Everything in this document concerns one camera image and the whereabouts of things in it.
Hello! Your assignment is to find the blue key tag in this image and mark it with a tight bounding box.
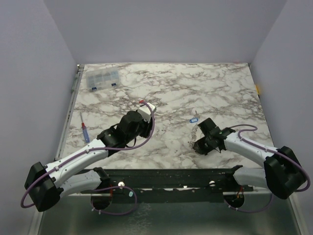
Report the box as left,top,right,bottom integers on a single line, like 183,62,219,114
189,117,199,123

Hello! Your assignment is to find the clear plastic compartment box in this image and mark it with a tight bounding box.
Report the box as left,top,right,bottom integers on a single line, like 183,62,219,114
86,68,121,91

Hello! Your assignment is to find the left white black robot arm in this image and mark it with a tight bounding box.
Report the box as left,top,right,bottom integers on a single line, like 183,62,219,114
22,106,155,212

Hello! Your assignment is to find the blue red handled screwdriver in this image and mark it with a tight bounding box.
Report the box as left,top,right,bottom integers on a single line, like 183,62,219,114
80,113,90,143

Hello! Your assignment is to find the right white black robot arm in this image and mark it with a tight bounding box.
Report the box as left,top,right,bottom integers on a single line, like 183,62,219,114
193,118,311,199

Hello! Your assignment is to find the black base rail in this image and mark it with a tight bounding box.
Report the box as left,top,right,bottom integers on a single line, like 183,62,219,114
91,166,252,204

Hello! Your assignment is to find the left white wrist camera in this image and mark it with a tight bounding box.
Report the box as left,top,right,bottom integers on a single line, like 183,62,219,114
137,102,157,123

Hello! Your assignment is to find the left aluminium side rail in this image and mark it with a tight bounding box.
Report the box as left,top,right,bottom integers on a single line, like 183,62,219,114
54,64,85,160

